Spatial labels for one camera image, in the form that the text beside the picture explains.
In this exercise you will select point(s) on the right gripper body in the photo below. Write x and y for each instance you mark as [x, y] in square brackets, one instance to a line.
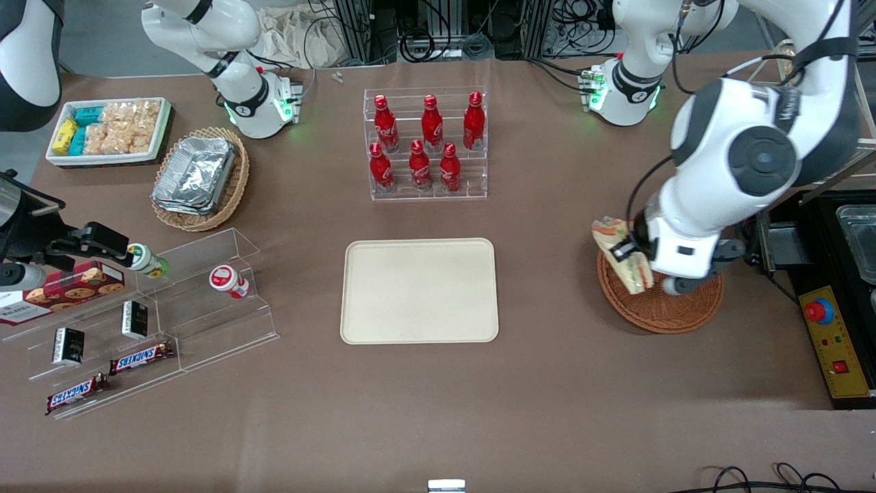
[33, 237]

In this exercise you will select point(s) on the triangle sandwich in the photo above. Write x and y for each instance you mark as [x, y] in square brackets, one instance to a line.
[635, 274]

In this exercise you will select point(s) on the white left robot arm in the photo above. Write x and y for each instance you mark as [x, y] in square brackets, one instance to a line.
[712, 198]

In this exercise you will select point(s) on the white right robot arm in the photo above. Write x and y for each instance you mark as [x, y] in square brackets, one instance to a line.
[27, 61]

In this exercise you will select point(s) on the brown wicker basket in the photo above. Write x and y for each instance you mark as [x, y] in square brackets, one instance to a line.
[657, 311]

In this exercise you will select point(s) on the light wicker basket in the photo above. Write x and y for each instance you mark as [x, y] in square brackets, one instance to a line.
[233, 188]

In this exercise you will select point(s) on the white rectangular snack tray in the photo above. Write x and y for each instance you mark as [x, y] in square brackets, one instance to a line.
[164, 113]

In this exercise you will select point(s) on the cream rectangular plastic tray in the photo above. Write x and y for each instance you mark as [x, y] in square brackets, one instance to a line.
[419, 291]

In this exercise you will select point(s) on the red tartan cookie box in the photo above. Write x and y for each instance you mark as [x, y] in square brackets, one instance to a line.
[68, 287]

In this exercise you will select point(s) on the green white sunflower bottle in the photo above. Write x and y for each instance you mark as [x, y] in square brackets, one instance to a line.
[145, 260]

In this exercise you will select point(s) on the small black white box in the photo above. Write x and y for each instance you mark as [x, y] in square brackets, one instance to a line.
[135, 319]
[68, 346]

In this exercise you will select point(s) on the clear bag beige snacks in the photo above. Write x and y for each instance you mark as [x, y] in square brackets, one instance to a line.
[146, 115]
[97, 140]
[118, 114]
[133, 141]

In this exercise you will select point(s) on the teal snack pack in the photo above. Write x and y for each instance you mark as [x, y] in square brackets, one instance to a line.
[87, 115]
[78, 141]

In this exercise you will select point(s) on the yellow snack pack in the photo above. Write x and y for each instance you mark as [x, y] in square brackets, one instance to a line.
[63, 135]

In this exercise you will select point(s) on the silver foil container stack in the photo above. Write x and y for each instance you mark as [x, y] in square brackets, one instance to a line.
[195, 174]

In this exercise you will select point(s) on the Snickers chocolate bar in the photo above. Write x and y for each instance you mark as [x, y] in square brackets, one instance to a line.
[142, 357]
[74, 392]

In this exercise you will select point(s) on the red white small bottle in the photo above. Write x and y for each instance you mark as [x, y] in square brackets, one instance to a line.
[226, 279]

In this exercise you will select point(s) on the clear acrylic stepped display shelf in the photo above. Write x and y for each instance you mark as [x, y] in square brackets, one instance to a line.
[205, 322]

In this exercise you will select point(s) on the black appliance with clear container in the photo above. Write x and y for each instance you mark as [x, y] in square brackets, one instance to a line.
[821, 233]

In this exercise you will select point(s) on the clear acrylic bottle rack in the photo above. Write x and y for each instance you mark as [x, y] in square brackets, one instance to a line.
[472, 171]

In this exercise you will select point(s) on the yellow emergency stop control box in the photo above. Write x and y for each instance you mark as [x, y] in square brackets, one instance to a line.
[838, 349]

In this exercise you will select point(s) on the red cola bottle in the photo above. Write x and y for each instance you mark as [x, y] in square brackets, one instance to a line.
[419, 168]
[449, 170]
[431, 127]
[380, 170]
[473, 123]
[385, 127]

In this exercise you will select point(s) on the beige crumpled cloth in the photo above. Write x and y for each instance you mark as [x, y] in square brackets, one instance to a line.
[301, 38]

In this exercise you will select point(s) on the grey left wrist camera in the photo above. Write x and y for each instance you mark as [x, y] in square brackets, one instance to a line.
[677, 284]

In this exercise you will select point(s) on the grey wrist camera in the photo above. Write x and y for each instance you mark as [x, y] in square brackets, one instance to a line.
[677, 284]
[20, 276]

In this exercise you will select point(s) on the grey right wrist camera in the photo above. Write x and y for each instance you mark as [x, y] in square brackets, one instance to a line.
[20, 276]

